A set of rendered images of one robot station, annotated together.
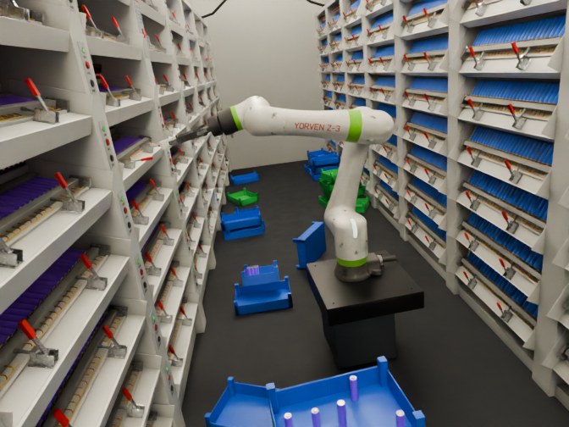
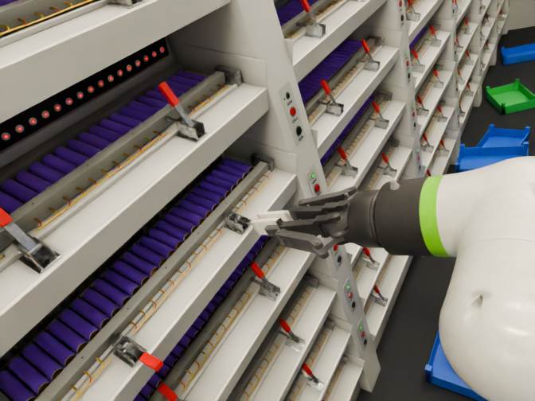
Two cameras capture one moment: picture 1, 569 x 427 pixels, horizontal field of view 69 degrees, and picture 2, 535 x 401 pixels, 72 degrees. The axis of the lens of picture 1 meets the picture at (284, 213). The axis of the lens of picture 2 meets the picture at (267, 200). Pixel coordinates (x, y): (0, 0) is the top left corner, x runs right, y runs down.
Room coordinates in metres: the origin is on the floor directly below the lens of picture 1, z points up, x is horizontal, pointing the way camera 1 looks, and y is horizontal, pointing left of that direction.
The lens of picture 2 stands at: (1.26, 0.03, 1.32)
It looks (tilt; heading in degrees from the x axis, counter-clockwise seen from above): 33 degrees down; 48
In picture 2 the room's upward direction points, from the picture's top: 23 degrees counter-clockwise
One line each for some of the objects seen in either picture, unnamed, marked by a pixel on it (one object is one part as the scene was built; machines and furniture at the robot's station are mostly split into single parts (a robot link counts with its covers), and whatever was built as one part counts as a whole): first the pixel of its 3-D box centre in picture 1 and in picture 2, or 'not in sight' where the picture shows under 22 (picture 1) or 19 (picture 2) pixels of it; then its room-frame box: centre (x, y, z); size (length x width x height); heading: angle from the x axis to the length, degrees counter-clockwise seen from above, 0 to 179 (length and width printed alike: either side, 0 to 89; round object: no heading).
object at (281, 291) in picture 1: (262, 295); (482, 365); (1.98, 0.17, 0.04); 0.30 x 0.20 x 0.08; 92
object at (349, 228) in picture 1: (350, 236); not in sight; (1.52, -0.25, 0.51); 0.16 x 0.13 x 0.19; 6
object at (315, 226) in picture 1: (310, 245); not in sight; (2.42, -0.14, 0.10); 0.30 x 0.08 x 0.20; 150
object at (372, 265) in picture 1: (366, 263); not in sight; (1.52, -0.30, 0.39); 0.26 x 0.15 x 0.06; 95
